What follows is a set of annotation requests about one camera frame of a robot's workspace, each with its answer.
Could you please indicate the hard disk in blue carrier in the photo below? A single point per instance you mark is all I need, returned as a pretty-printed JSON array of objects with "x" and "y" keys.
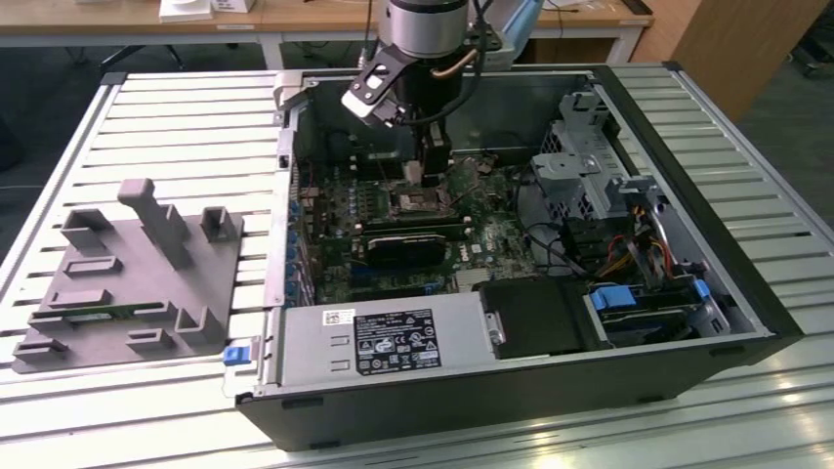
[{"x": 612, "y": 296}]

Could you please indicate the black chair base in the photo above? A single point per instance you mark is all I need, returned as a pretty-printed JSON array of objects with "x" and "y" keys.
[{"x": 129, "y": 54}]

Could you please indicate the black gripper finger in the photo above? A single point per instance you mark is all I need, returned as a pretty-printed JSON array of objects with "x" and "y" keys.
[{"x": 438, "y": 156}]

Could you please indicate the black table corner cap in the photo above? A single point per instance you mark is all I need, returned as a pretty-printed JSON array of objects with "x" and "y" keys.
[
  {"x": 672, "y": 67},
  {"x": 112, "y": 78}
]

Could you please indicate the black RAM slot bank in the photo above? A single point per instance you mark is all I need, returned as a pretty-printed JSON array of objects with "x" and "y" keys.
[
  {"x": 407, "y": 225},
  {"x": 384, "y": 166}
]

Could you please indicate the small white printed box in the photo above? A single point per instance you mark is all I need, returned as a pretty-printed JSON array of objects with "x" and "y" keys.
[{"x": 233, "y": 6}]

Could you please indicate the thin metal locking lever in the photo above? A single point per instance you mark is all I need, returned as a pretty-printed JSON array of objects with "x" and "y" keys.
[{"x": 468, "y": 193}]

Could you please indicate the blue case latch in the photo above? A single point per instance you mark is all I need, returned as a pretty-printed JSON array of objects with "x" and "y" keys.
[{"x": 236, "y": 355}]

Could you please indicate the green RAM stick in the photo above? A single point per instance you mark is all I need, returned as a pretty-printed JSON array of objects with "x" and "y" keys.
[{"x": 127, "y": 309}]

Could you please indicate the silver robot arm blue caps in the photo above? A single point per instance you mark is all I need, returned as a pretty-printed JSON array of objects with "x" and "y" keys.
[{"x": 427, "y": 27}]

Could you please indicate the silver metal drive cage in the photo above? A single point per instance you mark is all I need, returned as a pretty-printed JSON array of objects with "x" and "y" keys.
[{"x": 560, "y": 181}]

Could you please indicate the black plastic shroud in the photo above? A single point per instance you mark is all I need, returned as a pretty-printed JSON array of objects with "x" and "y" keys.
[{"x": 534, "y": 317}]

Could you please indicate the grey plastic parts rack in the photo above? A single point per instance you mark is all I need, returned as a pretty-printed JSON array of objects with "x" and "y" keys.
[{"x": 149, "y": 293}]

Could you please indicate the black graphics card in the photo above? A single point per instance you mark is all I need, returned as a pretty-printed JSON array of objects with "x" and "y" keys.
[{"x": 404, "y": 251}]

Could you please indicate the CPU socket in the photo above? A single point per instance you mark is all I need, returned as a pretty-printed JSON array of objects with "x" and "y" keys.
[{"x": 411, "y": 202}]

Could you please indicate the silver square CPU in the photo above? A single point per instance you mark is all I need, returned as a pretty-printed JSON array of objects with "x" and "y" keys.
[{"x": 412, "y": 172}]

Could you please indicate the small white wrist camera mount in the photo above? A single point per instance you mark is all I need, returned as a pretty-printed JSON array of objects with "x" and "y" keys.
[{"x": 500, "y": 49}]

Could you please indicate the blue plastic bay tab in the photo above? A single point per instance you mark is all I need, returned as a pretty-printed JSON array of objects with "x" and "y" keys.
[{"x": 702, "y": 288}]

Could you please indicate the black open PC case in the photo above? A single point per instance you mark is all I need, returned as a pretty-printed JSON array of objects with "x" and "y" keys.
[{"x": 456, "y": 405}]

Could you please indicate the black wheeled chair foot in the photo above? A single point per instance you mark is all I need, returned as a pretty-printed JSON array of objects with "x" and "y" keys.
[{"x": 814, "y": 54}]

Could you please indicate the white cardboard box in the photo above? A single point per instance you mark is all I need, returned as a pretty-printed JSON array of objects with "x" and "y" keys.
[{"x": 185, "y": 11}]

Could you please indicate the wooden cabinet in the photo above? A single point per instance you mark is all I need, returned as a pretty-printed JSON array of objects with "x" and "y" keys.
[{"x": 737, "y": 44}]

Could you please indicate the green motherboard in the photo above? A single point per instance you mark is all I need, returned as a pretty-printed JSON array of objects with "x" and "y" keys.
[{"x": 495, "y": 234}]

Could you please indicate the small silver heat sink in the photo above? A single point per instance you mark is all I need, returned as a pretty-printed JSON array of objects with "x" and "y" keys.
[{"x": 471, "y": 279}]

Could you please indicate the grey power supply with label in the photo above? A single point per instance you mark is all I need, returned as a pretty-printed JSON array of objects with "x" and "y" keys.
[{"x": 312, "y": 352}]

